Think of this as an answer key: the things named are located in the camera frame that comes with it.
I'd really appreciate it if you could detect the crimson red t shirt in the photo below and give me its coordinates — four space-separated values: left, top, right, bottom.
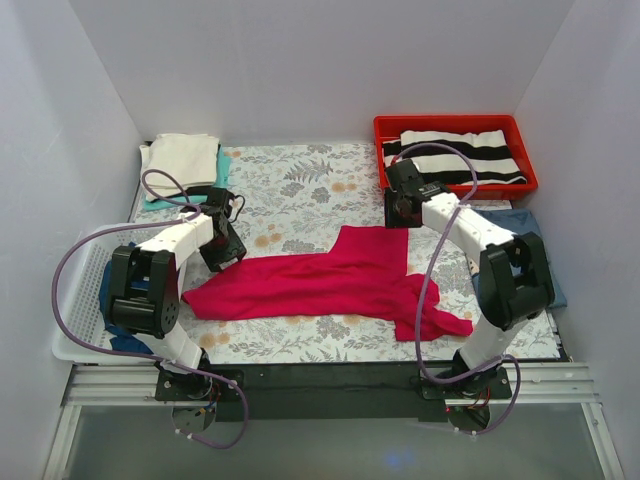
182 226 473 342

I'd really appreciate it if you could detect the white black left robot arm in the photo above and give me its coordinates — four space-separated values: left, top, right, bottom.
104 187 246 400

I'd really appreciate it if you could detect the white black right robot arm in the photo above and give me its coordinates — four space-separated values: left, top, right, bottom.
385 159 555 398

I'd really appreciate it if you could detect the teal folded shirt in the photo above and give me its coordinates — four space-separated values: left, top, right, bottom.
142 149 232 212

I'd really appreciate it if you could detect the red plastic tray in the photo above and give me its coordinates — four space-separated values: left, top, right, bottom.
373 115 538 200

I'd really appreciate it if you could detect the cream folded shirt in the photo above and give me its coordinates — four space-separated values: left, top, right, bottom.
139 133 220 187

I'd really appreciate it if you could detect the black white striped shirt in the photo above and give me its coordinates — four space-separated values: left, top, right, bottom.
382 130 527 186

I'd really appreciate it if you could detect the navy blue shirt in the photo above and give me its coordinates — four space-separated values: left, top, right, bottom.
98 261 152 355

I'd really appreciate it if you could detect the white plastic laundry basket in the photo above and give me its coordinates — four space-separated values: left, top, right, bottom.
52 228 160 365

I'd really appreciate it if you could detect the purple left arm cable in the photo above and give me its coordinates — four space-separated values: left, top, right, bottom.
50 168 251 450

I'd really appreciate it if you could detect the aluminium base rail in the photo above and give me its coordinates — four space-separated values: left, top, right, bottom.
45 362 624 479

